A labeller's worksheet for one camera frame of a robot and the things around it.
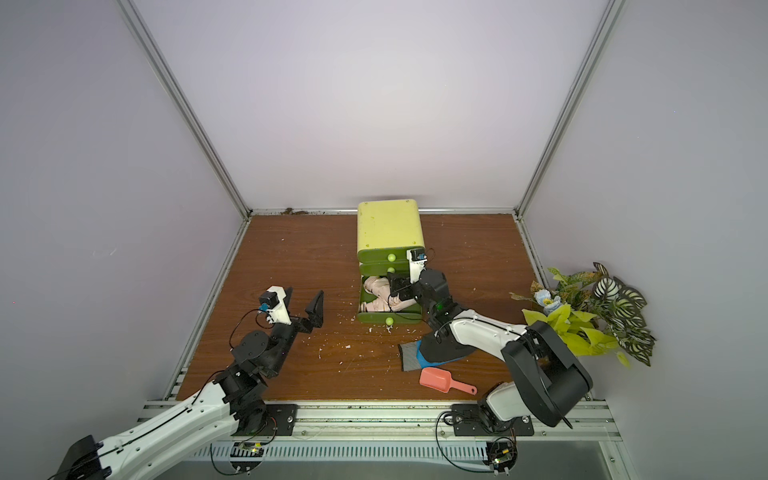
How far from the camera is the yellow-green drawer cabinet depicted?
0.84 m

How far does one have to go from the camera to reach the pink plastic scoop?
0.77 m

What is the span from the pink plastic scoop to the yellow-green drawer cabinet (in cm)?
15
